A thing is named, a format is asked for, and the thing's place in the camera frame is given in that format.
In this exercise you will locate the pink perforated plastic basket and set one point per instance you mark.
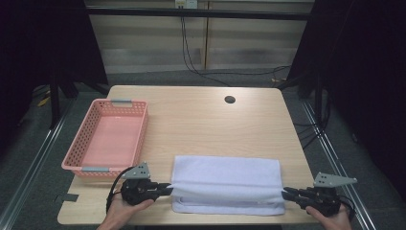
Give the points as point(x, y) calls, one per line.
point(108, 140)

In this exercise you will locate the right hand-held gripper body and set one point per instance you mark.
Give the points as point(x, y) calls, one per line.
point(325, 199)

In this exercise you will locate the small yellow floor object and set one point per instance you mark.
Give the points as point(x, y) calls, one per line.
point(43, 101)

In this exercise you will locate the dark curtain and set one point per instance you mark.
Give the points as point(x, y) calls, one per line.
point(38, 41)
point(367, 80)

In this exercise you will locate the black metal stand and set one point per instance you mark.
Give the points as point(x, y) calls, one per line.
point(55, 102)

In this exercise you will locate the white wall socket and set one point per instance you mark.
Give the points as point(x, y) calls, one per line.
point(186, 3)

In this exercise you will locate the person's left hand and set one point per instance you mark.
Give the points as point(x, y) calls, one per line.
point(123, 212)

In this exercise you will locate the dark round table grommet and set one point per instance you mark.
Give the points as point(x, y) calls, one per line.
point(230, 99)

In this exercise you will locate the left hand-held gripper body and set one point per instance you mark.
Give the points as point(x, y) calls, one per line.
point(135, 191)

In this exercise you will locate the metal floor rail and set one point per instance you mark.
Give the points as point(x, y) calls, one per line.
point(338, 166)
point(35, 163)

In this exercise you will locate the black tape piece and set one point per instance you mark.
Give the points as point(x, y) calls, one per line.
point(70, 197)

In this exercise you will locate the black horizontal bar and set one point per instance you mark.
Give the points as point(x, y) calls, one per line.
point(198, 13)

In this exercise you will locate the person's right hand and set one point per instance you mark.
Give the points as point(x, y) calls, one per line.
point(332, 222)

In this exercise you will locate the white printed towel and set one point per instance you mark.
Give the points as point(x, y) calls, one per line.
point(226, 179)

